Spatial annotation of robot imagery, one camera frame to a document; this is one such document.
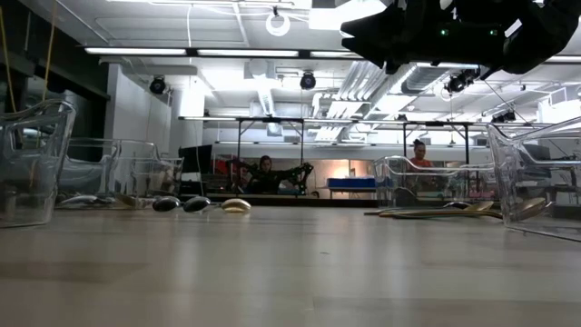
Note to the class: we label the ceiling light strip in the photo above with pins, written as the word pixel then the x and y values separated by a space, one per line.
pixel 247 52
pixel 136 51

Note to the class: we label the black ceiling spotlight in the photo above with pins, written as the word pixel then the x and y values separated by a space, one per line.
pixel 308 82
pixel 458 82
pixel 157 86

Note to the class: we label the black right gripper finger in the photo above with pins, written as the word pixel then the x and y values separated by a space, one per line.
pixel 381 50
pixel 381 25

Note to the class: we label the metal ceiling duct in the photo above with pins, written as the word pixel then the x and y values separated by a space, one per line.
pixel 422 82

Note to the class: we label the black monitor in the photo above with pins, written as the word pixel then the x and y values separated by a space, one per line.
pixel 195 159

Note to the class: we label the blue storage box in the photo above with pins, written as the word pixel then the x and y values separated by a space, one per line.
pixel 350 183

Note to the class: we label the clear plastic bin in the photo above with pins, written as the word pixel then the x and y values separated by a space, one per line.
pixel 136 181
pixel 36 181
pixel 476 181
pixel 544 181

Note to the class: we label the person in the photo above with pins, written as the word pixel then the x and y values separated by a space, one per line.
pixel 420 156
pixel 265 179

